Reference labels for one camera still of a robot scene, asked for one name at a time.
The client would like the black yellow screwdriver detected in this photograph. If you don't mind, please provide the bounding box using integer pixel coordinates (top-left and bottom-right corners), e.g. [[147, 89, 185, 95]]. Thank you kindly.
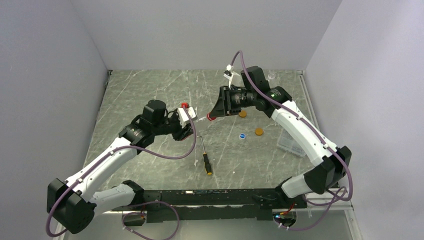
[[199, 135, 213, 176]]

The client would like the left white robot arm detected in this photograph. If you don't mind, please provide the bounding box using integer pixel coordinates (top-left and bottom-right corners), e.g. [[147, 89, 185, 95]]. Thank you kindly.
[[45, 99, 197, 238]]

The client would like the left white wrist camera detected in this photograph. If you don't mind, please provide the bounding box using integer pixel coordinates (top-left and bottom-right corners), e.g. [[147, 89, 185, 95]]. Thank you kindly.
[[177, 102, 198, 127]]

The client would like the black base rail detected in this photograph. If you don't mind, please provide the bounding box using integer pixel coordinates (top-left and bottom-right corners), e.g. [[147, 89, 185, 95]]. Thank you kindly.
[[114, 188, 308, 223]]

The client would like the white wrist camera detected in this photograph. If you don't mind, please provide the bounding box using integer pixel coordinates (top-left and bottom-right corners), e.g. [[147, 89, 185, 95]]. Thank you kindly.
[[223, 64, 243, 88], [177, 102, 198, 127]]

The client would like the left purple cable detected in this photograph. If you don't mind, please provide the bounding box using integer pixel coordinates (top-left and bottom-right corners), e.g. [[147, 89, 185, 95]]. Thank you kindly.
[[45, 107, 198, 238]]

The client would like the aluminium frame rail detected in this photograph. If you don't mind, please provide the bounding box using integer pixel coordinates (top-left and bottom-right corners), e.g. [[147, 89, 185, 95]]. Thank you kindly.
[[52, 210, 147, 240]]

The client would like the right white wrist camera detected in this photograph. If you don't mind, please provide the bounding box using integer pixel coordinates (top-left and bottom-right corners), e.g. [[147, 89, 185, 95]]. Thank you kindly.
[[223, 64, 243, 88]]

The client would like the clear plastic box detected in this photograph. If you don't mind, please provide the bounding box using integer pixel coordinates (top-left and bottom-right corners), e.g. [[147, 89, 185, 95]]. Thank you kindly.
[[276, 128, 306, 157]]

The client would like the red bottle cap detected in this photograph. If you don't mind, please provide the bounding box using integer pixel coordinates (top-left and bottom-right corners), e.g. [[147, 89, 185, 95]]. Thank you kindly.
[[206, 113, 215, 121]]

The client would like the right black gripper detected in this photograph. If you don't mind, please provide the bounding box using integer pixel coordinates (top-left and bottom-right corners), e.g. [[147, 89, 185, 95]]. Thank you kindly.
[[209, 86, 255, 119]]

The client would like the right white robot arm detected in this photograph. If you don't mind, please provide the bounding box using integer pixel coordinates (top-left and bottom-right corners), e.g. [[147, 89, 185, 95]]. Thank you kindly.
[[207, 64, 352, 208]]

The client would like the orange bottle cap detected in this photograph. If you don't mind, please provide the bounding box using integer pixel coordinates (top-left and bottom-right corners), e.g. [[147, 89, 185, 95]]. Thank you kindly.
[[254, 127, 264, 136], [238, 110, 247, 118]]

